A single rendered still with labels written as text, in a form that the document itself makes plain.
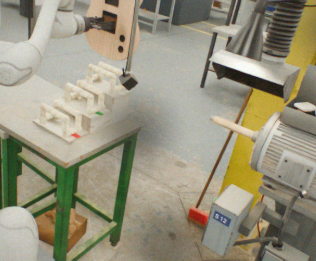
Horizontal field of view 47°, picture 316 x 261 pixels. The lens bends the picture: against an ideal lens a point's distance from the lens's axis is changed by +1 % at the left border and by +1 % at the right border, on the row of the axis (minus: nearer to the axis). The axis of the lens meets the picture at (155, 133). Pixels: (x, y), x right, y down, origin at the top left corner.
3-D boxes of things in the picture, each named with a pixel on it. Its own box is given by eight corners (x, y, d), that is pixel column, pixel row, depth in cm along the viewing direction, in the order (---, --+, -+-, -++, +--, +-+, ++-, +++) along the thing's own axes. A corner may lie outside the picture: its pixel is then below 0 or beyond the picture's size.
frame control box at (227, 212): (275, 258, 143) (297, 207, 131) (256, 293, 127) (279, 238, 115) (219, 225, 154) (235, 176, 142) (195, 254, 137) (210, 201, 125)
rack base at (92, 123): (110, 125, 201) (112, 110, 197) (89, 134, 189) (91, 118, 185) (75, 107, 213) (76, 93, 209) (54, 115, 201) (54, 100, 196)
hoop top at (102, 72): (117, 80, 195) (117, 74, 194) (113, 81, 192) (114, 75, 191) (90, 68, 204) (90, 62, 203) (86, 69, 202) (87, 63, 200)
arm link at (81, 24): (76, 37, 167) (86, 36, 172) (77, 17, 163) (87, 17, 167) (63, 32, 171) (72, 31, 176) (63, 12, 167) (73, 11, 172)
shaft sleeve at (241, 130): (252, 140, 148) (255, 134, 149) (251, 137, 145) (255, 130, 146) (213, 123, 156) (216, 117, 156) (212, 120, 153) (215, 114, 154)
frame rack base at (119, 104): (127, 118, 213) (131, 91, 205) (110, 125, 201) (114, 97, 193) (93, 101, 225) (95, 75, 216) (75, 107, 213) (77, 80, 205)
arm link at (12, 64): (42, 41, 118) (-1, 32, 117) (24, 57, 102) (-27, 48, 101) (42, 78, 124) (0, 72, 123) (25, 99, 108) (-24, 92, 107)
